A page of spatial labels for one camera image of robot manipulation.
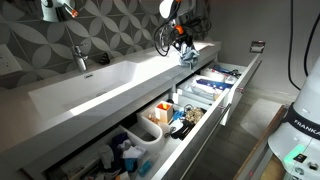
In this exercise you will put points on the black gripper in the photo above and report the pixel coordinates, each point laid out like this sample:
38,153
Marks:
182,38

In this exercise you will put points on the blue terry towel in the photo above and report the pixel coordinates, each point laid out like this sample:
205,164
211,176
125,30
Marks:
188,57

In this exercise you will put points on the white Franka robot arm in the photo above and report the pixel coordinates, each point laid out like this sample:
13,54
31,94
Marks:
300,133

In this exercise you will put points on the small black counter object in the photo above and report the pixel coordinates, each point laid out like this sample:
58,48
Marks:
105,59

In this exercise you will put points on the clear plastic bag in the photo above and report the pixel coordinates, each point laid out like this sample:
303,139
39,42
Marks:
196,90

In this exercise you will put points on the dark blue product box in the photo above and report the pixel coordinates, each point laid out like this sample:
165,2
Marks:
218,84

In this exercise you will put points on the white pouch with red print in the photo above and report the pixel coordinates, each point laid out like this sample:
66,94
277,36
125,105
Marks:
230,79

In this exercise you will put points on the grey drawer with hair dryer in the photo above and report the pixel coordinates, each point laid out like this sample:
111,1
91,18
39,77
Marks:
240,86

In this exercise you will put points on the white box with orange inside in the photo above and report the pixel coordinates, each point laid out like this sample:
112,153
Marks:
164,111

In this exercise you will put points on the gold jewelry pile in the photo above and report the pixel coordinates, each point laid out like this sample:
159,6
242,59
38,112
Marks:
194,115

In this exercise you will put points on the chrome toilet paper holder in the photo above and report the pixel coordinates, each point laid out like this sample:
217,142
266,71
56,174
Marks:
257,47

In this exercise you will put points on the small amber item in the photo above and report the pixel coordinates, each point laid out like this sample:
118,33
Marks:
153,118

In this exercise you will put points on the black drawer tool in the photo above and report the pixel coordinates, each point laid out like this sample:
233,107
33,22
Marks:
183,130

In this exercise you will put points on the grey drawer with orange box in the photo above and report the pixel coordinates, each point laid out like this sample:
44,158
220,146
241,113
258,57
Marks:
186,146

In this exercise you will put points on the chrome sink faucet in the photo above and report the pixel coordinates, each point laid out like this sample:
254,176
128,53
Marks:
80,58

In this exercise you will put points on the white double sink vanity top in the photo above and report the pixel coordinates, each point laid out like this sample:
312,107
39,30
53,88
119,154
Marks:
83,93

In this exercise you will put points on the white folded cloth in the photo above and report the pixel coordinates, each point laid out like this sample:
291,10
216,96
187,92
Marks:
133,151

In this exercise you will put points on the dark blue cloth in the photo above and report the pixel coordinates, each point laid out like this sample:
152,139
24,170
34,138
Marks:
118,146

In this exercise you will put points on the wood edged robot cart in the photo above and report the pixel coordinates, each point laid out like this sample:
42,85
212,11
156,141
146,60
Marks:
256,150

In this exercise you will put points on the small teal bottle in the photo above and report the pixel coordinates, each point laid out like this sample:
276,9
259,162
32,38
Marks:
145,167

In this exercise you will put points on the grey cloth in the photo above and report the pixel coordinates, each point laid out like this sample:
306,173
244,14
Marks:
106,156

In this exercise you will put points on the white wall plate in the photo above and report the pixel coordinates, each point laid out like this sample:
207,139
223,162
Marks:
6,60

